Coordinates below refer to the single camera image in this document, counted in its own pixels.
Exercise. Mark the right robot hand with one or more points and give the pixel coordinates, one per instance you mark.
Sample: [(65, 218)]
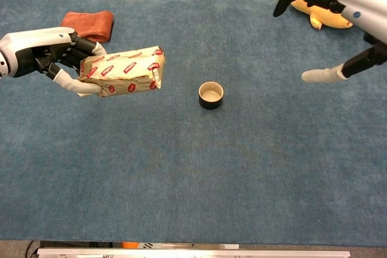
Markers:
[(332, 13)]

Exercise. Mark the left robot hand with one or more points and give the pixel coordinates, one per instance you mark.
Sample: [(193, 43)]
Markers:
[(45, 55)]

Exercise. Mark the white red snack packet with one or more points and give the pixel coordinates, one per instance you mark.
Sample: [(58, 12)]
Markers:
[(124, 72)]

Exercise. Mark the yellow plush toy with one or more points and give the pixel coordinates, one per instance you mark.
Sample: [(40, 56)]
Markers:
[(326, 16)]

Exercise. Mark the folded orange-brown cloth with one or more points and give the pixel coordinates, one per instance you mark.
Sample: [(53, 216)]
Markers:
[(90, 25)]

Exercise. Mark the small black round cup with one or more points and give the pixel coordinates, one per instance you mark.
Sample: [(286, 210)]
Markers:
[(211, 95)]

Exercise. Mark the blue table mat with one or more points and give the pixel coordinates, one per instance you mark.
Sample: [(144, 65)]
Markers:
[(193, 149)]

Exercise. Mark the aluminium profile rail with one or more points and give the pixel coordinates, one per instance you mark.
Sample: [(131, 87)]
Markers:
[(193, 253)]

